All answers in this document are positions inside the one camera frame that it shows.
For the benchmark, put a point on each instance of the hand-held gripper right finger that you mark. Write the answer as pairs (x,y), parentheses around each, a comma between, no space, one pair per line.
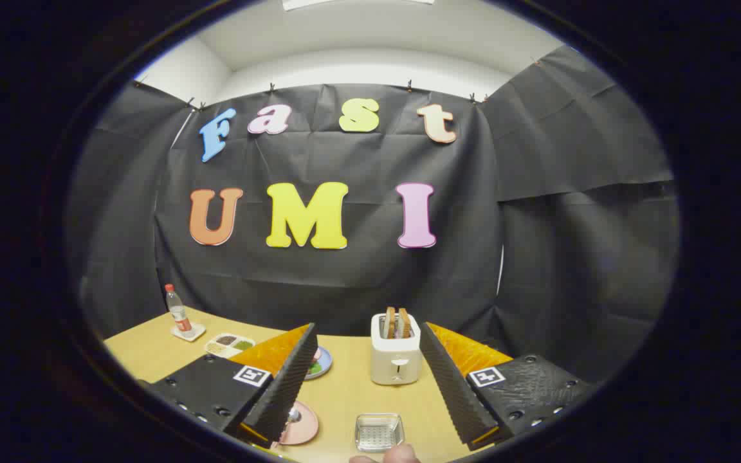
(454,392)

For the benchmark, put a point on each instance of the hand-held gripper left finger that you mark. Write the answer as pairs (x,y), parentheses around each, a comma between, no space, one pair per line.
(280,392)

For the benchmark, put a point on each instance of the green lettuce leaf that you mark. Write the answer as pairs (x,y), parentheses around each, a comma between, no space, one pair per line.
(314,368)

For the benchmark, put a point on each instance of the pink round plate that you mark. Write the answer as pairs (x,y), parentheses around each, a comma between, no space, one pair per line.
(307,429)

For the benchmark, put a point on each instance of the blue round plate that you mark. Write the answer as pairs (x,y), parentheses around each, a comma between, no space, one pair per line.
(325,364)

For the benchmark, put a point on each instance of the white toaster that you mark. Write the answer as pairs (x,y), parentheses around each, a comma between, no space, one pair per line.
(395,363)

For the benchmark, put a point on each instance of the white divided seasoning dish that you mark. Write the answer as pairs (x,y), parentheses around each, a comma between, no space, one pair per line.
(229,345)

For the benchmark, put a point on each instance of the brown toast slice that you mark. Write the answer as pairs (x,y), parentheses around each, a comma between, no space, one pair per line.
(389,323)
(404,324)

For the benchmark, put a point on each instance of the small perforated metal tray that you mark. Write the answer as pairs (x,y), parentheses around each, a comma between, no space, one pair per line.
(379,432)

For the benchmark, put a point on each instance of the white square coaster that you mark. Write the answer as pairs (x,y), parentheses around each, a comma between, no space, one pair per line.
(195,334)

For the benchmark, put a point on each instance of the clear bottle with red label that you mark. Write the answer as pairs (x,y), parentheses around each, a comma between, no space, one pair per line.
(179,312)

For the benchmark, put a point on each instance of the ceiling light panel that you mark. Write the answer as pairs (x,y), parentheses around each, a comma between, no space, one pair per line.
(357,2)

